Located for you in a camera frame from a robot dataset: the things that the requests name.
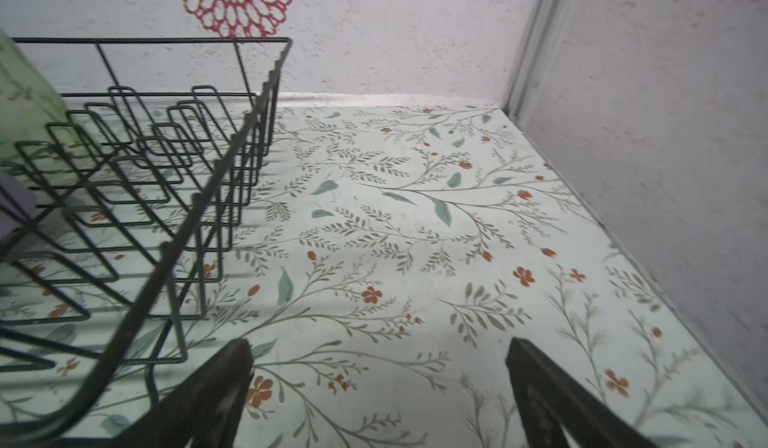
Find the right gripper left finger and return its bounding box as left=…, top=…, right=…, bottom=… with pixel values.
left=110, top=339, right=253, bottom=447

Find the tall green translucent cup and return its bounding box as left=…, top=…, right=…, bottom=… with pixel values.
left=1, top=30, right=69, bottom=161

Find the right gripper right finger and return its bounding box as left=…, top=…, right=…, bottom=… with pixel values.
left=506, top=337, right=653, bottom=447

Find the black wire dish rack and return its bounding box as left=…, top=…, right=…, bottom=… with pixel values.
left=1, top=38, right=292, bottom=447

